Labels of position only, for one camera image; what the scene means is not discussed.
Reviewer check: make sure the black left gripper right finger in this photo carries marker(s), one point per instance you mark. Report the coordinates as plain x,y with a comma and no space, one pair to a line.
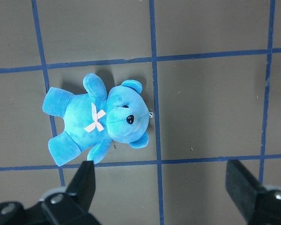
258,204

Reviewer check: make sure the blue plush teddy bear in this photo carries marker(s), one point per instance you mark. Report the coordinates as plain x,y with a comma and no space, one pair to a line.
92,121

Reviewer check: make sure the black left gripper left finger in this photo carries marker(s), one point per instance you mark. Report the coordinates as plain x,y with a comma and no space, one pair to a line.
69,206

